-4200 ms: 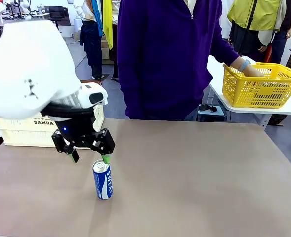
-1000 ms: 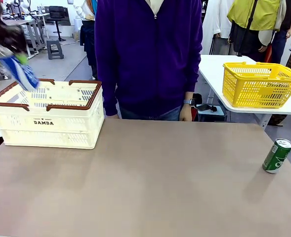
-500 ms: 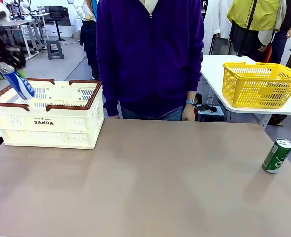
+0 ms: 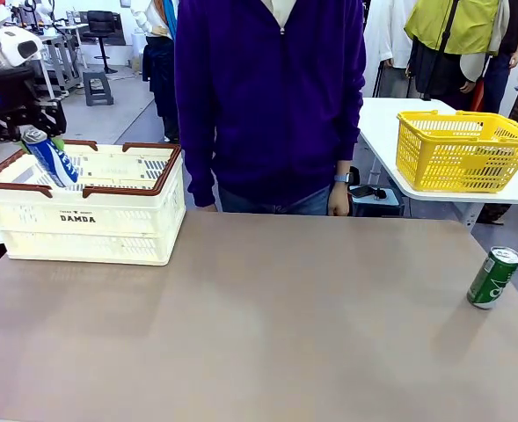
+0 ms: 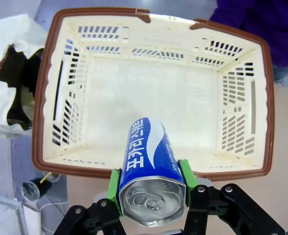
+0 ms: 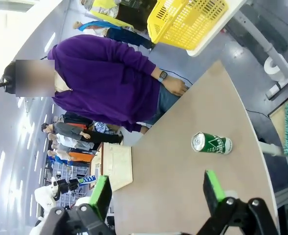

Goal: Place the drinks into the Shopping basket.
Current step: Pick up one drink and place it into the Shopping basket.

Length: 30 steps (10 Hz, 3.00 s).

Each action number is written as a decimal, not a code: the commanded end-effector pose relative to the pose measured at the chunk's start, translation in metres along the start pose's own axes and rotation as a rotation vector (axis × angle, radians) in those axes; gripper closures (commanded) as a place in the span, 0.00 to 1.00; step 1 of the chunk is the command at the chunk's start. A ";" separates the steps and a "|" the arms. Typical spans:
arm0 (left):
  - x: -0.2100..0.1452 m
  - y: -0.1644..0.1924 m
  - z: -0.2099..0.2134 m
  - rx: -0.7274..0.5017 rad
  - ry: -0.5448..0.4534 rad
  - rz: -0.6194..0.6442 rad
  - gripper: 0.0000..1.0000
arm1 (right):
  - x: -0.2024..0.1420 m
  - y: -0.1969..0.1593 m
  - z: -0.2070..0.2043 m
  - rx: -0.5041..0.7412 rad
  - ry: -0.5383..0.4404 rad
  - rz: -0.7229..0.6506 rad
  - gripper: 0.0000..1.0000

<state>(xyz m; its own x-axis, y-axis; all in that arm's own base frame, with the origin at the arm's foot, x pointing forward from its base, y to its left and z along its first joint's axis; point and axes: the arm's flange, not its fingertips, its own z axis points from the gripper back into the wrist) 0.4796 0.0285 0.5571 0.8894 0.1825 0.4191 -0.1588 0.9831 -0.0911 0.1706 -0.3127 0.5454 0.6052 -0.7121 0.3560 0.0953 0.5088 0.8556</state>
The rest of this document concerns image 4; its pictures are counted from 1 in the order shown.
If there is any cream basket with brown rim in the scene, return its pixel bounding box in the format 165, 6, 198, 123
0, 139, 187, 267

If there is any grey step stool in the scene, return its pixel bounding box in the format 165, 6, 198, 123
82, 71, 114, 107

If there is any person's left hand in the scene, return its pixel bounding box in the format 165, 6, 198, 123
326, 182, 352, 217

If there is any mannequin in dark clothes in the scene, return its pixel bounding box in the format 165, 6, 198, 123
130, 0, 181, 144

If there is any black office chair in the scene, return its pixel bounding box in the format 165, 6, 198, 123
82, 11, 119, 75

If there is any black tripod pole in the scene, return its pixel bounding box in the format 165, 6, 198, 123
420, 0, 460, 102

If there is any black handheld device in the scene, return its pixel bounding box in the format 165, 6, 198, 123
348, 184, 390, 201

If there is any metal workbench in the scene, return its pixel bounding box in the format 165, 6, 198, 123
38, 21, 88, 96

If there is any purple sleeved left forearm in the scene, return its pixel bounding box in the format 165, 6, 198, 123
337, 127, 368, 177

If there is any white side table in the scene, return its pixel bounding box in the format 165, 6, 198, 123
358, 97, 518, 234

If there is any person in purple hoodie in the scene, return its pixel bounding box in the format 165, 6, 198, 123
173, 0, 368, 217

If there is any person in black top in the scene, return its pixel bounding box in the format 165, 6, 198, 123
482, 0, 518, 116

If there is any green drink can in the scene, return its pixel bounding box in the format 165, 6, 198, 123
466, 245, 518, 310

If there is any yellow plastic shopping basket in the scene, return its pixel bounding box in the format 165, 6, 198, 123
395, 109, 518, 194

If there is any person in yellow-green vest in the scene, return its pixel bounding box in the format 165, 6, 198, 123
404, 0, 513, 111

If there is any person in white garment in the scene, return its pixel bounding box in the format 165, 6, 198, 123
362, 0, 414, 100

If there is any blue Pocari drink can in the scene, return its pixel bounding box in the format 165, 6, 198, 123
20, 128, 80, 189

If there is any purple sleeved right forearm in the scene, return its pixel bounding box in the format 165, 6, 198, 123
183, 144, 218, 208

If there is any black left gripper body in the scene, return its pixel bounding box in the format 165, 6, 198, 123
0, 68, 39, 127

